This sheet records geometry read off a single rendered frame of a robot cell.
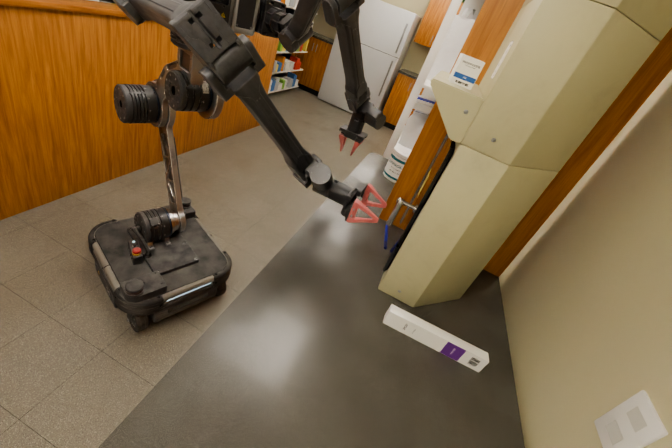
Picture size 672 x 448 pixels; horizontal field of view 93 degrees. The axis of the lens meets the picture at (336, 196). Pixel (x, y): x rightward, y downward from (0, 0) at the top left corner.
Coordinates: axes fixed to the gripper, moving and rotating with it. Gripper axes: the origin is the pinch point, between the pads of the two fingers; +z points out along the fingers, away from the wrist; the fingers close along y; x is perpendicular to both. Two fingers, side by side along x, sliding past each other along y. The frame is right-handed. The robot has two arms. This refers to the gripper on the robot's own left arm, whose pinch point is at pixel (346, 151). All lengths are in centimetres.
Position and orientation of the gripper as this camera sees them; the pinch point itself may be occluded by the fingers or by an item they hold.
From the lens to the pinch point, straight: 129.7
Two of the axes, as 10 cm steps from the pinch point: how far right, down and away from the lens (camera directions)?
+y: 8.9, 4.3, -1.6
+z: -3.1, 8.1, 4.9
